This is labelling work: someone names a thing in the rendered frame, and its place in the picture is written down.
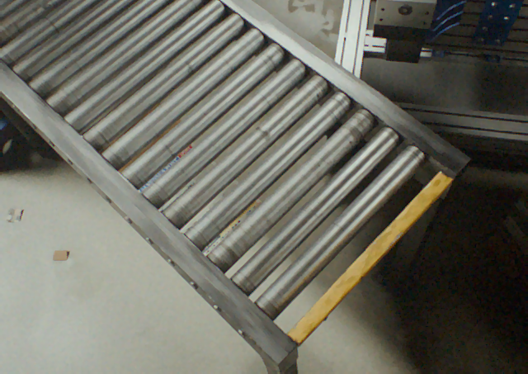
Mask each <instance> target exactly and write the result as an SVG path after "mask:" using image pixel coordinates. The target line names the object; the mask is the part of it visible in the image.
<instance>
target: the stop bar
mask: <svg viewBox="0 0 528 374"><path fill-rule="evenodd" d="M452 182H453V178H452V177H450V176H449V175H448V174H446V173H444V172H439V173H438V174H437V175H436V176H435V177H434V178H433V179H432V180H431V181H430V182H429V184H427V186H426V187H425V188H424V189H423V190H422V191H421V192H420V193H419V194H418V195H417V196H416V197H415V198H414V199H413V200H412V202H410V204H409V205H408V206H407V207H406V208H405V209H404V210H403V211H402V212H401V213H400V214H399V215H398V217H397V218H396V219H395V220H394V221H392V222H391V224H390V225H389V226H388V227H387V228H386V229H385V230H384V231H383V232H382V234H381V235H380V236H379V237H378V238H377V239H376V240H375V241H374V242H372V244H371V245H370V246H369V247H368V248H367V249H366V251H365V252H364V253H363V254H362V255H361V256H360V257H359V258H358V259H357V260H356V261H355V262H354V263H352V265H351V266H350V267H349V268H348V269H347V270H346V271H345V272H344V273H343V274H342V275H341V276H340V277H339V278H338V279H337V281H336V283H335V284H334V285H332V286H331V287H330V288H329V289H328V290H327V291H326V292H325V293H324V294H323V295H322V297H321V298H320V299H319V300H318V302H317V303H316V304H315V305H314V306H312V307H311V308H310V309H309V310H308V311H307V312H306V314H305V315H304V316H303V317H302V318H301V319H300V321H299V322H298V323H297V324H296V325H295V326H294V327H292V328H291V329H290V331H289V332H288V333H287V334H286V337H287V338H288V339H289V341H291V342H292V343H293V344H294V345H295V346H297V347H300V346H301V345H302V344H303V343H304V341H305V340H306V339H307V338H308V337H309V335H310V334H312V333H313V332H314V331H315V330H316V328H317V327H318V326H319V325H320V324H321V323H322V322H323V321H326V320H327V319H328V315H329V314H330V313H331V312H333V311H334V310H335V309H336V308H337V307H338V306H339V304H340V303H341V302H342V300H343V299H344V298H345V297H346V296H347V295H348V294H349V293H350V291H351V290H353V289H354V288H355V287H356V286H357V285H358V284H359V283H360V282H361V280H362V278H363V277H364V276H365V275H366V274H367V273H368V272H369V271H370V270H371V269H373V268H374V266H375V265H376V264H377V263H378V262H379V260H380V259H381V258H382V257H383V256H384V255H385V254H386V253H387V252H388V251H389V250H390V249H391V248H392V247H393V246H394V245H395V244H396V243H397V241H398V240H399V239H400V238H401V237H402V236H403V235H404V234H405V233H406V232H407V231H408V229H409V228H411V227H412V226H413V225H414V224H415V223H416V221H417V220H418V219H419V218H420V216H421V215H422V214H423V213H424V212H425V211H426V210H427V209H429V208H430V207H431V206H434V204H435V203H434V201H435V200H436V199H437V198H438V197H439V196H440V195H441V194H442V192H443V191H444V190H446V189H447V188H448V187H449V186H450V185H451V184H452Z"/></svg>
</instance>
